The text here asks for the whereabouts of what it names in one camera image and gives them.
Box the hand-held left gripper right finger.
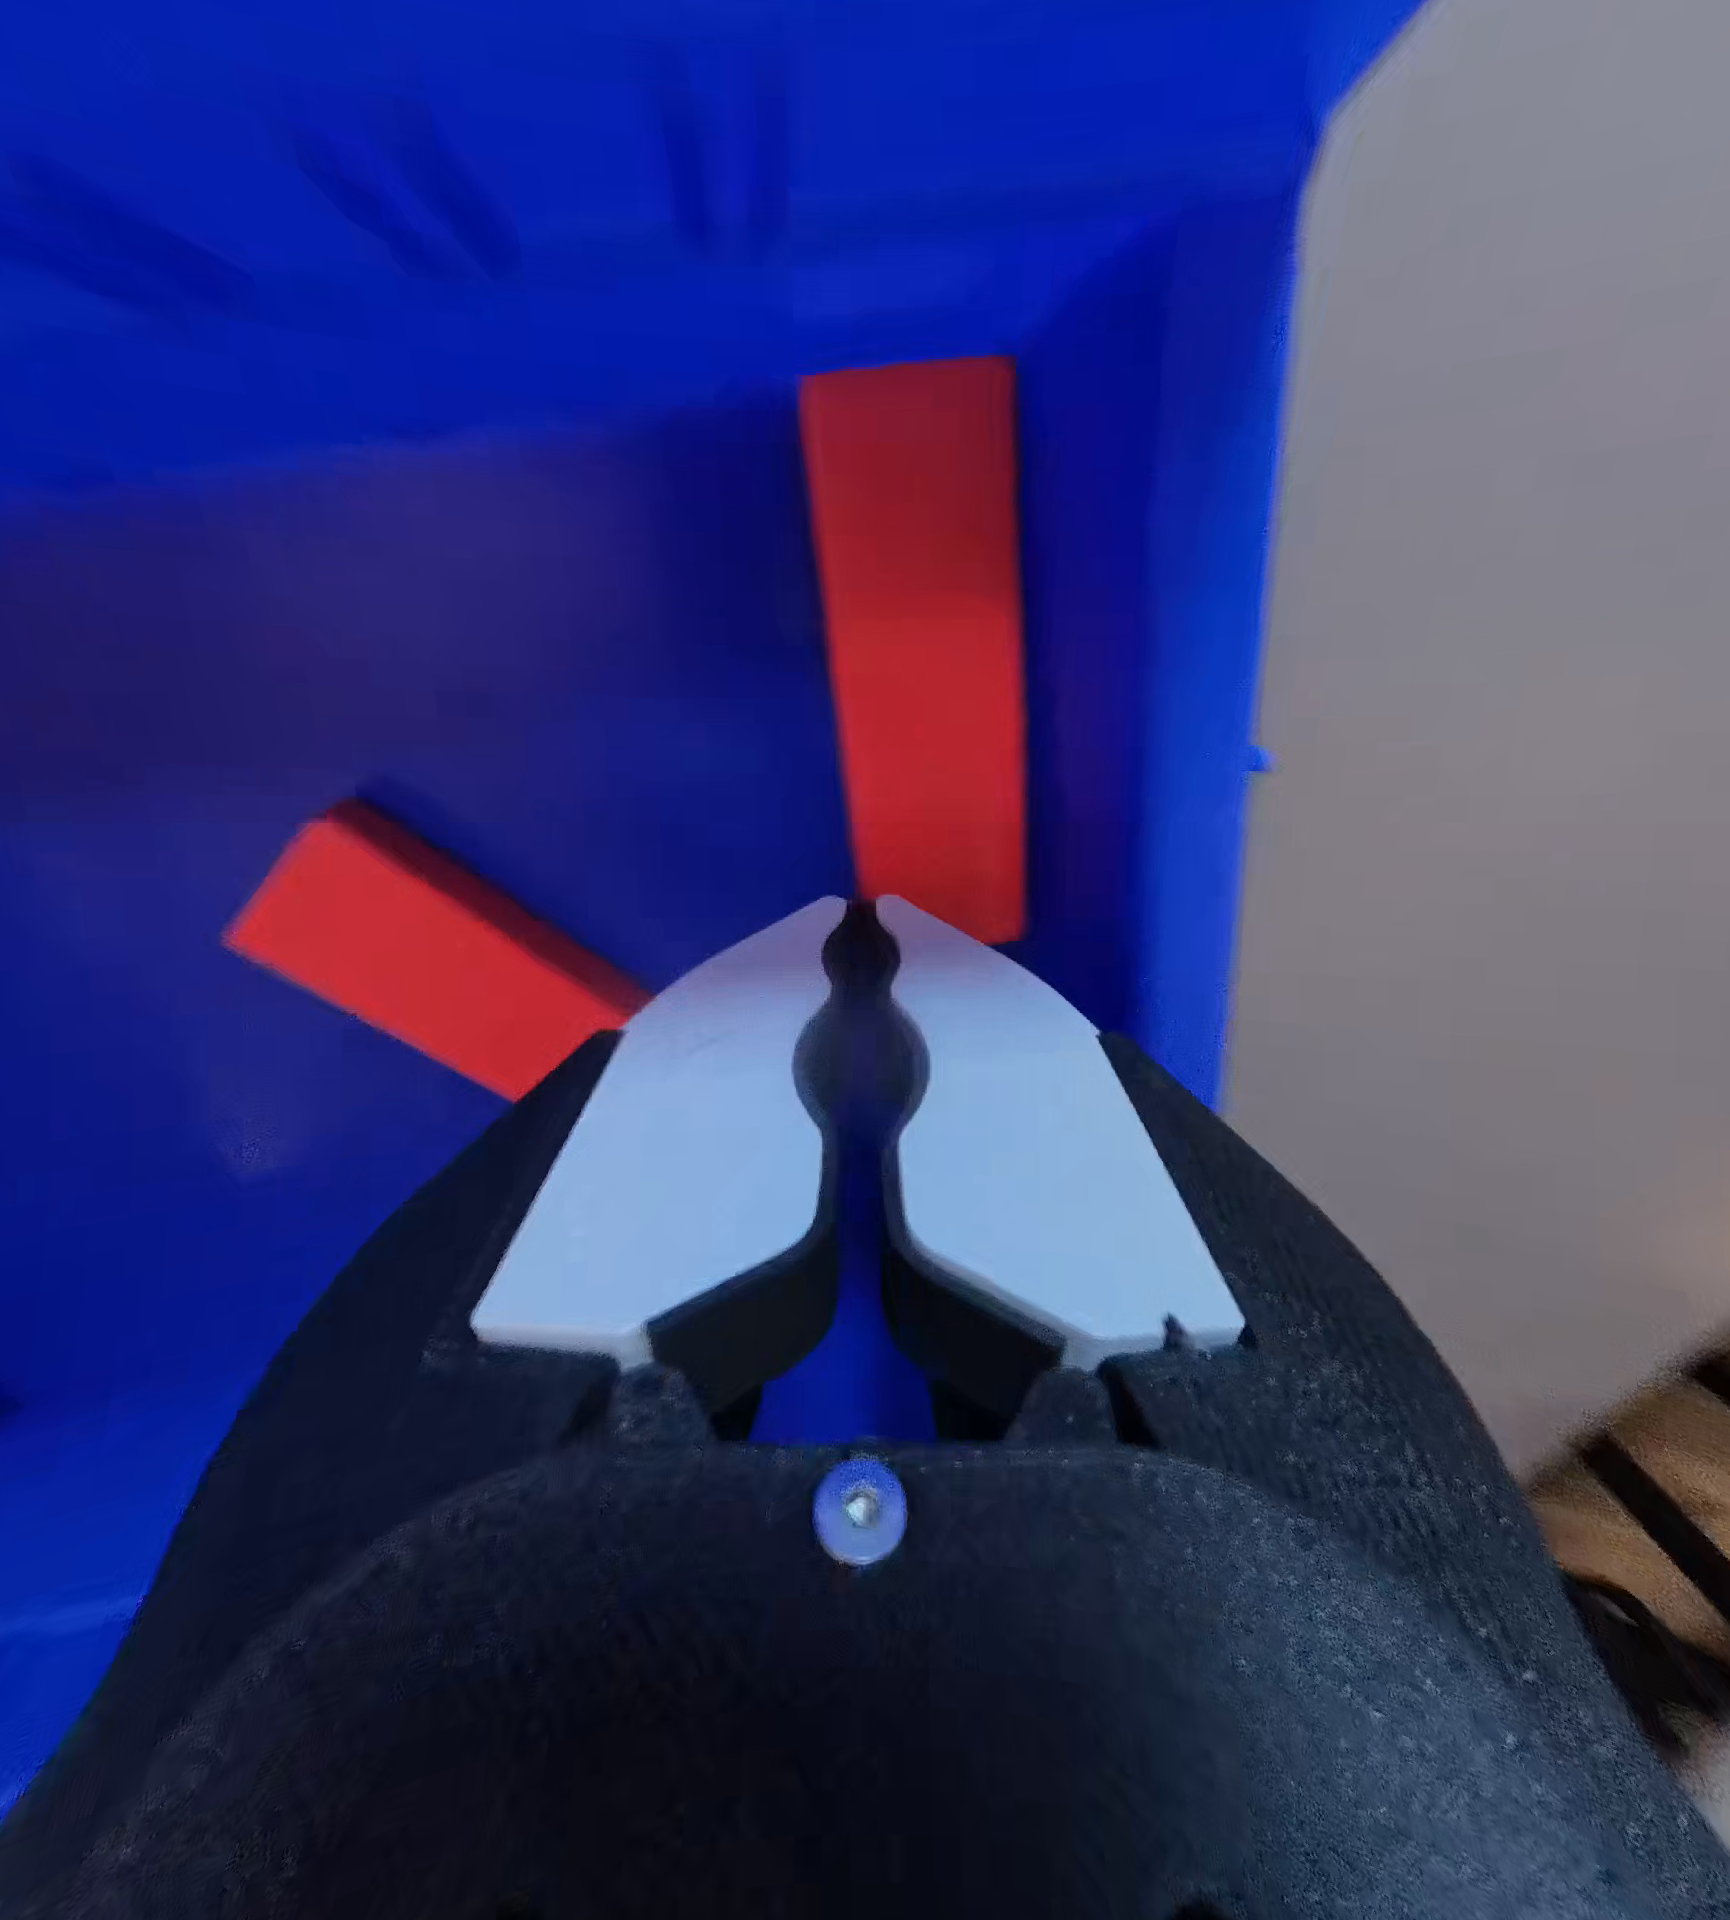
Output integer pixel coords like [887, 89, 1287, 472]
[868, 894, 1249, 1370]

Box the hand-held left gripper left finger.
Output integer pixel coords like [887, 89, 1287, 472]
[468, 894, 854, 1374]

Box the red rectangular wooden block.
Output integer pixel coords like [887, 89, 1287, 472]
[801, 359, 1028, 949]
[223, 803, 651, 1105]

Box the blue plastic bin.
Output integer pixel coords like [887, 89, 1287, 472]
[0, 0, 1437, 1876]

